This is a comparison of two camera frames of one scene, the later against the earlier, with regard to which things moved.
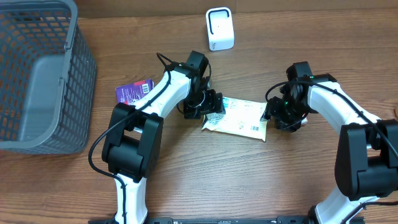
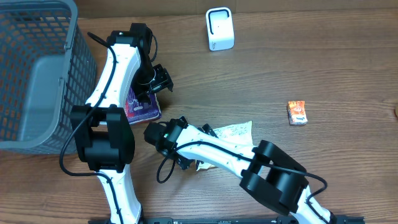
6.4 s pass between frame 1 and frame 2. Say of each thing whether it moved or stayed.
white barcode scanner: stayed
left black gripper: moved
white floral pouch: moved
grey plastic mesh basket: stayed
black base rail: stayed
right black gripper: moved
